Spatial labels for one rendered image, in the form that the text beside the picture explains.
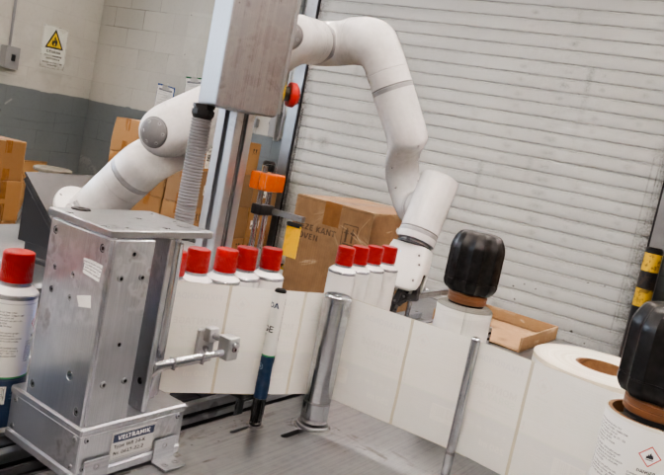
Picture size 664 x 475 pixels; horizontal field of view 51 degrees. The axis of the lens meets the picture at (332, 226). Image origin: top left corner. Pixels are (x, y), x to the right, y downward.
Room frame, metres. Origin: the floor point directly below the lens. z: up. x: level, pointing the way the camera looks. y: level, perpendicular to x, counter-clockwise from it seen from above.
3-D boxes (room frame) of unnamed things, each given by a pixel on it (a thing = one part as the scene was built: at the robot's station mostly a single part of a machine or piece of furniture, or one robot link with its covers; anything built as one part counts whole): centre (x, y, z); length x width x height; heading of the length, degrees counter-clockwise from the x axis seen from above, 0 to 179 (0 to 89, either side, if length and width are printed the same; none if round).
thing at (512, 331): (1.97, -0.52, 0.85); 0.30 x 0.26 x 0.04; 145
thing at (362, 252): (1.32, -0.06, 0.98); 0.05 x 0.05 x 0.20
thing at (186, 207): (1.07, 0.23, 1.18); 0.04 x 0.04 x 0.21
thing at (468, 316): (1.06, -0.22, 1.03); 0.09 x 0.09 x 0.30
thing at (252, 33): (1.11, 0.18, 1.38); 0.17 x 0.10 x 0.19; 20
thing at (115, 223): (0.75, 0.21, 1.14); 0.14 x 0.11 x 0.01; 145
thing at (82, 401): (0.75, 0.22, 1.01); 0.14 x 0.13 x 0.26; 145
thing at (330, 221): (1.87, -0.08, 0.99); 0.30 x 0.24 x 0.27; 146
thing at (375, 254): (1.36, -0.09, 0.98); 0.05 x 0.05 x 0.20
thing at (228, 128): (1.20, 0.19, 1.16); 0.04 x 0.04 x 0.67; 55
